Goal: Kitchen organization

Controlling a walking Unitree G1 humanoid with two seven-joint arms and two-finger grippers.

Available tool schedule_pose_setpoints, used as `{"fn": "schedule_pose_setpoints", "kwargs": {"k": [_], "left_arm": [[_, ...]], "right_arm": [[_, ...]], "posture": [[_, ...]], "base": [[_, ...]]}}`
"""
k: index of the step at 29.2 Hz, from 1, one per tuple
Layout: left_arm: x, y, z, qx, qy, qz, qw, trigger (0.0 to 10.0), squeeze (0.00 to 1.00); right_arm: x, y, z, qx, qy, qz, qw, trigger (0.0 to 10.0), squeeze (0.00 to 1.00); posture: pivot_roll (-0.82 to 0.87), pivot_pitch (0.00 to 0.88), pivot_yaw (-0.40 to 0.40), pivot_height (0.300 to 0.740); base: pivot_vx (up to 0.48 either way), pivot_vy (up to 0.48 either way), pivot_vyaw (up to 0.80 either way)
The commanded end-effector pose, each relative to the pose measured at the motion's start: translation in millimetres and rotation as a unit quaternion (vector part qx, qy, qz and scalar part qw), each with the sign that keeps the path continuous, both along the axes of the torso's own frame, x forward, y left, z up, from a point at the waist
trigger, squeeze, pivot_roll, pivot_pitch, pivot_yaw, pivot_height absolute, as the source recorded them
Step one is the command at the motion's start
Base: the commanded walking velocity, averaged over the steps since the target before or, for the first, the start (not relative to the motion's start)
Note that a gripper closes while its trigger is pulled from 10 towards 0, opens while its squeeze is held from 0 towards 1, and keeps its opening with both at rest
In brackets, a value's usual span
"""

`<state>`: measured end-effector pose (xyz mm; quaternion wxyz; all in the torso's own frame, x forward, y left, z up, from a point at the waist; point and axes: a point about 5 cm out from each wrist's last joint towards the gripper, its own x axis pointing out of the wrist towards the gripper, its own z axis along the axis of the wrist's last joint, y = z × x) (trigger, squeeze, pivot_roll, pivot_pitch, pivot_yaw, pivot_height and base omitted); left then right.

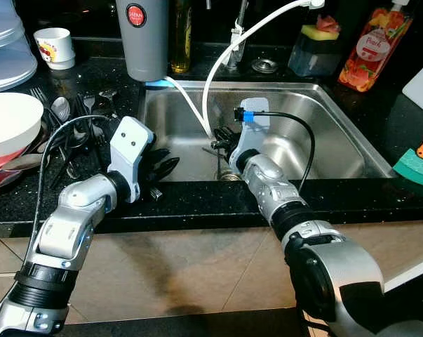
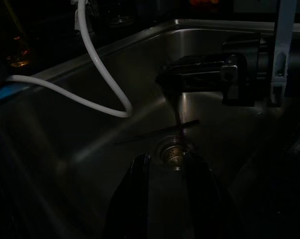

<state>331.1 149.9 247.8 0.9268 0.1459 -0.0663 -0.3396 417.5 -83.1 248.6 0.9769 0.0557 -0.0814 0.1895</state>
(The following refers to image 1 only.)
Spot peach dish soap pump bottle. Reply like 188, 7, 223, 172
338, 0, 414, 93

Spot white bowl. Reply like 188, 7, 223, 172
0, 92, 44, 159

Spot green sponge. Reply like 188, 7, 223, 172
393, 147, 423, 192

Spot white water hose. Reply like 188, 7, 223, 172
166, 0, 325, 138

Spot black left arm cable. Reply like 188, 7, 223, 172
32, 114, 114, 232

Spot stainless steel sink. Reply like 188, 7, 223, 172
137, 81, 394, 183

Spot yellow pink sponge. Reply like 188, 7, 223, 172
300, 15, 342, 41

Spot chrome sink faucet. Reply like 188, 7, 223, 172
225, 0, 250, 70

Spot stacked translucent plastic containers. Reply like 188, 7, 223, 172
0, 0, 38, 93

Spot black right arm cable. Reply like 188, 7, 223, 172
253, 111, 315, 192

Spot dark clear sponge holder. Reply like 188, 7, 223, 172
288, 32, 342, 78

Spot yellow oil bottle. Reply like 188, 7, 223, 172
170, 0, 193, 74

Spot pink plate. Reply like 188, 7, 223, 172
0, 151, 29, 192

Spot beige cabinet door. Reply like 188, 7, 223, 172
1, 228, 296, 324
225, 221, 423, 310

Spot white printed mug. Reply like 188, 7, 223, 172
34, 27, 76, 70

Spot metal spoon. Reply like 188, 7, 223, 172
51, 97, 72, 124
1, 154, 51, 173

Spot black floor mat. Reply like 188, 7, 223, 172
57, 305, 303, 337

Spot metal fork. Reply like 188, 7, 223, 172
30, 86, 52, 106

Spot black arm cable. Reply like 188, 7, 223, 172
253, 111, 315, 192
32, 114, 114, 232

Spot grey cylindrical water purifier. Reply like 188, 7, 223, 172
115, 0, 171, 82

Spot round metal counter cap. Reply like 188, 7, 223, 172
252, 58, 278, 74

